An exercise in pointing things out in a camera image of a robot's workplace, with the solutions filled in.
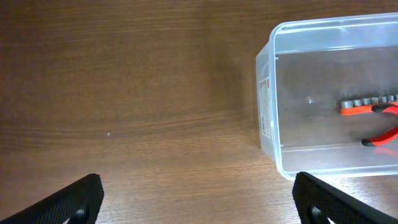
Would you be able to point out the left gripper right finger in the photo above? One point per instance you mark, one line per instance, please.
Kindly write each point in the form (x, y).
(318, 202)

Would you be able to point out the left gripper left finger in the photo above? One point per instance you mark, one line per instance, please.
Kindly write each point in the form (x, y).
(79, 202)

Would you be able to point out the orange socket bit rail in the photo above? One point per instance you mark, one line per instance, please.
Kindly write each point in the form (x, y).
(364, 105)

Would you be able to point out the red handled small cutters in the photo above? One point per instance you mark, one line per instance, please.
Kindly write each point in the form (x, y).
(386, 128)

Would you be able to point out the clear plastic container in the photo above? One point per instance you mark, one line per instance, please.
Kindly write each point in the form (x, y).
(304, 72)

